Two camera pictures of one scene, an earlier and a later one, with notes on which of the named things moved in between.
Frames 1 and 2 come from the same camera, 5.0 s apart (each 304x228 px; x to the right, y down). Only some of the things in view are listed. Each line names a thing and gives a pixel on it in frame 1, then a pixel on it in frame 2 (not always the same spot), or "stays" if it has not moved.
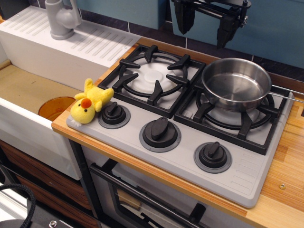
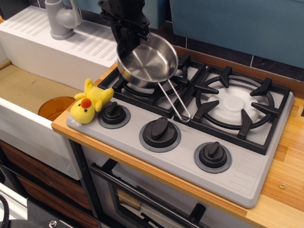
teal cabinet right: (273, 30) stays
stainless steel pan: (238, 84) → (154, 59)
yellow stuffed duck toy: (87, 104) stays
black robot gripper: (236, 9) → (128, 23)
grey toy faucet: (62, 21) stays
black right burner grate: (255, 129) stays
